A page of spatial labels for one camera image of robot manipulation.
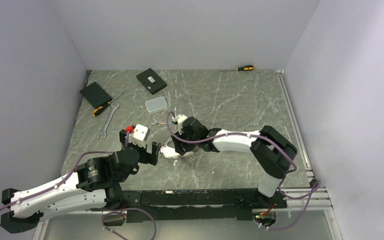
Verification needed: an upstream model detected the metal oval key organizer plate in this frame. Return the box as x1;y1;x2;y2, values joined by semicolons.
159;138;199;160

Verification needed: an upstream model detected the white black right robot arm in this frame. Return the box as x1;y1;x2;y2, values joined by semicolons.
168;114;298;208

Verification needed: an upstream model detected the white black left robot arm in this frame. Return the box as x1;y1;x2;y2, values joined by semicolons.
0;134;161;234

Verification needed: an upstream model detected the small silver open-end wrench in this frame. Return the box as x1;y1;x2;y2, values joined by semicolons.
151;119;178;126

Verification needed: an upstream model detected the translucent white plastic box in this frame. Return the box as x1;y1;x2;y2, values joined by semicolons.
145;96;168;114

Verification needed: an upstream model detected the large silver combination wrench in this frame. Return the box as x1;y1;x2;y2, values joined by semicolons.
97;102;121;140

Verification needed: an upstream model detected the black box with white label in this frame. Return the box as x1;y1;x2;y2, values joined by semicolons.
136;68;167;95

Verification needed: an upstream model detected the yellow black screwdriver at left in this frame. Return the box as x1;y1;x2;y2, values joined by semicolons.
92;92;124;117

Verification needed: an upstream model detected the yellow black screwdriver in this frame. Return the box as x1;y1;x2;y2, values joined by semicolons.
92;92;124;117
221;65;254;72

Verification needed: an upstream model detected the flat black box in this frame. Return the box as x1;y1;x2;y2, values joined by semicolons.
79;82;113;109

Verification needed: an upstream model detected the yellow black screwdriver at back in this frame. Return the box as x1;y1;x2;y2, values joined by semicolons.
221;65;254;72

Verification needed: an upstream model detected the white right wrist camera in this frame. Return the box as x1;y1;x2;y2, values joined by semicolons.
172;114;188;127

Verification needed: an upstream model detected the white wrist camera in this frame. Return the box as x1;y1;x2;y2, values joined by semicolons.
125;124;150;146
172;114;188;127

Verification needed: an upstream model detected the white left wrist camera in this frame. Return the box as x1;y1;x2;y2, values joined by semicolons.
125;124;150;146

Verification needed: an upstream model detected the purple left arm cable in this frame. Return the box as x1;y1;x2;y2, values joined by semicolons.
0;130;158;240

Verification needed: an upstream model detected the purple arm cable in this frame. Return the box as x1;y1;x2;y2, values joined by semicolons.
166;110;322;232
0;130;158;240

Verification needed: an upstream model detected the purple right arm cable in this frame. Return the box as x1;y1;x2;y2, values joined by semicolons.
166;110;322;232

